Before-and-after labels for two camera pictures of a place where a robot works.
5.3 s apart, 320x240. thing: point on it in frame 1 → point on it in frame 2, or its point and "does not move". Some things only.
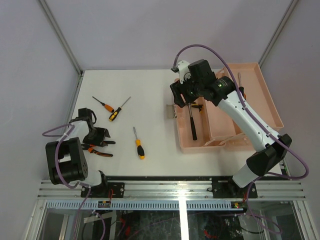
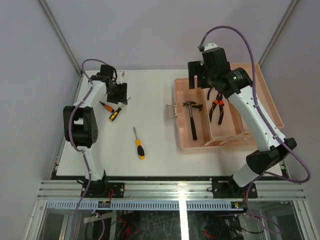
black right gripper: (177, 89) → (194, 68)
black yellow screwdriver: (115, 113) does not move
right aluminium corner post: (277, 33) does not move
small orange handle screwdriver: (107, 107) does not move
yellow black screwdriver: (140, 149) does not move
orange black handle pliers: (89, 147) → (219, 100)
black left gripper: (99, 141) → (121, 96)
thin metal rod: (197, 106) does not move
